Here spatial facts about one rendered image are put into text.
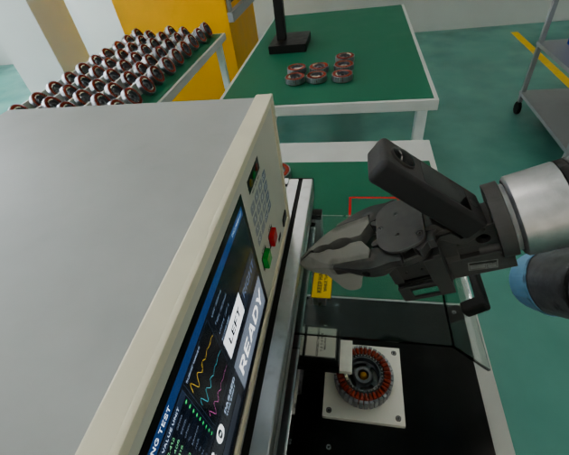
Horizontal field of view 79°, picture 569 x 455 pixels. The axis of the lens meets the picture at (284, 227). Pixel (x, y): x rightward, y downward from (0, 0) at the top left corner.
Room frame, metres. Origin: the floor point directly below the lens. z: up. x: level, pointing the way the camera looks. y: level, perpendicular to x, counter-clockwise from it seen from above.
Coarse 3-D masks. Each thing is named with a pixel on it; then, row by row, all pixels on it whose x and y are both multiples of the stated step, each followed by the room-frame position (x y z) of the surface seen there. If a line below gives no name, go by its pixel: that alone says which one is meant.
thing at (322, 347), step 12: (312, 336) 0.32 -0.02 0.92; (312, 348) 0.29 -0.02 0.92; (324, 348) 0.29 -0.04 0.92; (336, 348) 0.29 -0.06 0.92; (348, 348) 0.30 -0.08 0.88; (312, 360) 0.28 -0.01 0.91; (324, 360) 0.27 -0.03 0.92; (336, 360) 0.27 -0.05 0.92; (348, 360) 0.28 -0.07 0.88; (336, 372) 0.26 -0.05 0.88; (348, 372) 0.26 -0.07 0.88
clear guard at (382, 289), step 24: (312, 216) 0.47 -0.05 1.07; (336, 216) 0.46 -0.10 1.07; (312, 240) 0.41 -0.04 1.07; (336, 288) 0.31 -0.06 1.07; (360, 288) 0.30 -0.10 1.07; (384, 288) 0.29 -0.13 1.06; (432, 288) 0.28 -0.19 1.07; (456, 288) 0.29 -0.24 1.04; (312, 312) 0.27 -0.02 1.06; (336, 312) 0.27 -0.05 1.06; (360, 312) 0.26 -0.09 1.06; (384, 312) 0.25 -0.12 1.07; (408, 312) 0.25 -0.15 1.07; (432, 312) 0.24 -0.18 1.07; (456, 312) 0.25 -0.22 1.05; (336, 336) 0.23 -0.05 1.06; (360, 336) 0.23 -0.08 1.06; (384, 336) 0.22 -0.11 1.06; (408, 336) 0.22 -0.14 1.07; (432, 336) 0.21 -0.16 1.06; (456, 336) 0.21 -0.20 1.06; (480, 336) 0.23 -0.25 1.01; (480, 360) 0.19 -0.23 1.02
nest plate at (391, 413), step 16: (384, 352) 0.33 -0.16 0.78; (400, 368) 0.29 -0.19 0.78; (352, 384) 0.28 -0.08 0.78; (400, 384) 0.26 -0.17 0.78; (336, 400) 0.25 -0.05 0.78; (400, 400) 0.24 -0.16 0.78; (336, 416) 0.23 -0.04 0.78; (352, 416) 0.22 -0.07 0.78; (368, 416) 0.22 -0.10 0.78; (384, 416) 0.21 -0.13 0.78; (400, 416) 0.21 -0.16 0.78
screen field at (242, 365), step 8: (256, 288) 0.23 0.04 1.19; (256, 296) 0.23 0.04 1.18; (256, 304) 0.22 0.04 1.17; (264, 304) 0.24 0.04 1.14; (248, 312) 0.20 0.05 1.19; (256, 312) 0.22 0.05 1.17; (248, 320) 0.20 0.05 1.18; (256, 320) 0.21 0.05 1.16; (248, 328) 0.19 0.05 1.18; (256, 328) 0.21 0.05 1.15; (248, 336) 0.19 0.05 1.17; (256, 336) 0.20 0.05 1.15; (240, 344) 0.17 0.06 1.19; (248, 344) 0.18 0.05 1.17; (240, 352) 0.16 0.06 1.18; (248, 352) 0.18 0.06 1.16; (240, 360) 0.16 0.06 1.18; (248, 360) 0.17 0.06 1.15; (240, 368) 0.15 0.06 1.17; (248, 368) 0.17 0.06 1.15; (240, 376) 0.15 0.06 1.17
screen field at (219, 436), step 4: (220, 416) 0.11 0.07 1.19; (220, 420) 0.11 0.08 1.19; (220, 424) 0.10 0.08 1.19; (224, 424) 0.11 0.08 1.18; (220, 428) 0.10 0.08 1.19; (224, 428) 0.10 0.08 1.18; (216, 432) 0.10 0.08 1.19; (220, 432) 0.10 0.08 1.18; (224, 432) 0.10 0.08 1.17; (216, 436) 0.09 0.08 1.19; (220, 436) 0.10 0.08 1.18; (224, 436) 0.10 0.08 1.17; (216, 440) 0.09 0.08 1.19; (220, 440) 0.10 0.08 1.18; (216, 444) 0.09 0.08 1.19; (220, 444) 0.09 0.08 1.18; (212, 448) 0.09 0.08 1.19; (216, 448) 0.09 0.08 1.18; (220, 448) 0.09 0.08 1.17; (212, 452) 0.08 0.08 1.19; (216, 452) 0.09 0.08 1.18
